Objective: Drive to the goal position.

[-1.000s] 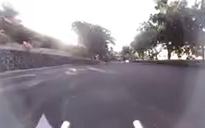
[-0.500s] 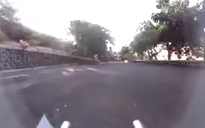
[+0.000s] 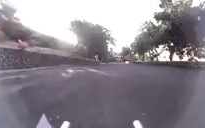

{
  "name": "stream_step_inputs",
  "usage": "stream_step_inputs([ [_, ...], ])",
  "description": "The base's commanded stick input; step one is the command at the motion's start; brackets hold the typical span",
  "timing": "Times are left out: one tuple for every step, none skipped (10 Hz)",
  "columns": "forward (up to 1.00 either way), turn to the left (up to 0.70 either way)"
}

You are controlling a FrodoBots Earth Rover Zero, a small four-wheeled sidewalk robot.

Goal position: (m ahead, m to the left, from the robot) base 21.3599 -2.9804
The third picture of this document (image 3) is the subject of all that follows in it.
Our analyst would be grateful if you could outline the dark grey asphalt road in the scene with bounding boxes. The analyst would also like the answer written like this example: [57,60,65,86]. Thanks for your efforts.
[0,61,205,128]

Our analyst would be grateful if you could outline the bushy slope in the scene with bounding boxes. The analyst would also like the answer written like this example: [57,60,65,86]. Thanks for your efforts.
[0,2,78,56]

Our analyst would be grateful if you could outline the group of trees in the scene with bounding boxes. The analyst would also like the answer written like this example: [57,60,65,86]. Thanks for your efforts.
[129,0,205,63]

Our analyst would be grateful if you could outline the robot's own part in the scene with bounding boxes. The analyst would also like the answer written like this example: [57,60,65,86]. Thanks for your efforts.
[132,119,144,128]
[60,120,71,128]

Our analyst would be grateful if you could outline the grey stone wall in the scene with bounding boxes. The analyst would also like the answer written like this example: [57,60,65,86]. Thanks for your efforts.
[0,44,98,72]

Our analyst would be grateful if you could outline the large dark green tree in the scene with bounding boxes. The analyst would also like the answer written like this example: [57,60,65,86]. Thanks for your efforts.
[69,19,117,63]

